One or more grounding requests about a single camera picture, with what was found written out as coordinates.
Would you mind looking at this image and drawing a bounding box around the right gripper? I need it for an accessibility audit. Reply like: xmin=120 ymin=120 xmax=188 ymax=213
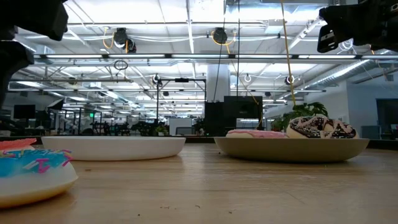
xmin=317 ymin=0 xmax=398 ymax=54

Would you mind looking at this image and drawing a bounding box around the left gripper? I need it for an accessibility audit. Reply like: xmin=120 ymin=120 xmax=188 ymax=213
xmin=0 ymin=0 xmax=69 ymax=108

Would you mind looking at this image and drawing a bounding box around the large chocolate donut white drizzle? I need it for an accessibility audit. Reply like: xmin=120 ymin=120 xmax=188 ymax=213
xmin=285 ymin=115 xmax=360 ymax=139

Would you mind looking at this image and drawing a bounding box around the small red iced donut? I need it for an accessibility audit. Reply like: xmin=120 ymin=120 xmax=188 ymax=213
xmin=0 ymin=138 xmax=37 ymax=152

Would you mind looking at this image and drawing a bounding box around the large pink iced donut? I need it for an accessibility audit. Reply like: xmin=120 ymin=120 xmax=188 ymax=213
xmin=225 ymin=129 xmax=289 ymax=139

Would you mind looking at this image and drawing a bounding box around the small blue sprinkled donut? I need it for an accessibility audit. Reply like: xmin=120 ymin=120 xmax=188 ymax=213
xmin=0 ymin=148 xmax=79 ymax=208

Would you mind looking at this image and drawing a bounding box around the black monitor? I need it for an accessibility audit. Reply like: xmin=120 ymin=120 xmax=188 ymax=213
xmin=375 ymin=98 xmax=398 ymax=126
xmin=13 ymin=104 xmax=36 ymax=120

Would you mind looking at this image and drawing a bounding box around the green potted plant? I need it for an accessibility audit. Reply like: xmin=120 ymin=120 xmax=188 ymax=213
xmin=270 ymin=101 xmax=330 ymax=132

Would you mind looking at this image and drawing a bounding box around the grey cabinet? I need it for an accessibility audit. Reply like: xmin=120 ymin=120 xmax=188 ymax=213
xmin=360 ymin=124 xmax=379 ymax=140

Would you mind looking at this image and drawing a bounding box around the black computer tower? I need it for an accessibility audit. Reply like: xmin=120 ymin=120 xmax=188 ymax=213
xmin=204 ymin=95 xmax=264 ymax=137

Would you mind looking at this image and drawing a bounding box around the white square column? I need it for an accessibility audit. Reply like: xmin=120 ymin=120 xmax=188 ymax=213
xmin=206 ymin=63 xmax=231 ymax=103

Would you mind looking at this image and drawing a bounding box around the white round plate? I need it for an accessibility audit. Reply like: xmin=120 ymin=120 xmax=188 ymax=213
xmin=41 ymin=136 xmax=187 ymax=162

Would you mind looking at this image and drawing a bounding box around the small green plant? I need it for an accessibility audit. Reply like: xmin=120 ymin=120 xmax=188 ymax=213
xmin=154 ymin=124 xmax=170 ymax=137

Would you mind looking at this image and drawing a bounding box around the white cabinet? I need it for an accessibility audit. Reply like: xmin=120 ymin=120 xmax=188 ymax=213
xmin=169 ymin=118 xmax=193 ymax=136

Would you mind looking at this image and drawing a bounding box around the silver air duct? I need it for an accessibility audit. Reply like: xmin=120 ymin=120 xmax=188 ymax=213
xmin=303 ymin=60 xmax=368 ymax=91

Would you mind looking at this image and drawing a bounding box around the yellow hanging cable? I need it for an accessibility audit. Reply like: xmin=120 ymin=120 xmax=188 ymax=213
xmin=279 ymin=0 xmax=297 ymax=106

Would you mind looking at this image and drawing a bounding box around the black hanging cable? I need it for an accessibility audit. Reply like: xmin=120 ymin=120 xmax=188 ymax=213
xmin=213 ymin=0 xmax=227 ymax=103
xmin=236 ymin=0 xmax=241 ymax=98

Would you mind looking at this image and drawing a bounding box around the black ceiling cable reel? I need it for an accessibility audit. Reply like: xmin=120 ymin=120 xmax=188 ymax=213
xmin=211 ymin=27 xmax=229 ymax=46
xmin=113 ymin=27 xmax=137 ymax=54

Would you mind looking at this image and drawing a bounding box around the black stand frame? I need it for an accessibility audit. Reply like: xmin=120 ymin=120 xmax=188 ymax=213
xmin=155 ymin=77 xmax=207 ymax=135

